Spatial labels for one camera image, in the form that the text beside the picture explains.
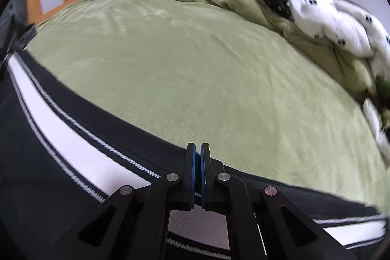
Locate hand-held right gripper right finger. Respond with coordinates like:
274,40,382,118
199,143,357,260

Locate green fleece bed cover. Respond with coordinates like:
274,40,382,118
24,0,390,212

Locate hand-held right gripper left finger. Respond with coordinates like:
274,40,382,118
52,143,198,260

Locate black pants with white stripes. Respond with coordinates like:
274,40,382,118
0,48,387,260

